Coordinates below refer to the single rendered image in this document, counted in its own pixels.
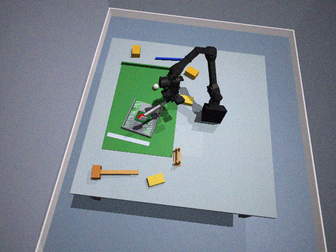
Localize orange wooden mallet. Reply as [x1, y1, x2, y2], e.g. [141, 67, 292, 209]
[91, 165, 139, 180]

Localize green putting mat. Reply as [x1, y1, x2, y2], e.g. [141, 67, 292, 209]
[102, 65, 177, 157]

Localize white flat bar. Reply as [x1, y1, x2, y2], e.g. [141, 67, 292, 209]
[107, 132, 150, 146]

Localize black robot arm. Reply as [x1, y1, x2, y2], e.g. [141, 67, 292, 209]
[159, 46, 223, 109]

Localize orange cube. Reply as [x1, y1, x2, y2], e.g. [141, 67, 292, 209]
[185, 66, 199, 79]
[132, 45, 141, 58]

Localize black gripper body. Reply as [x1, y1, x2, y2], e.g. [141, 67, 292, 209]
[170, 86, 185, 105]

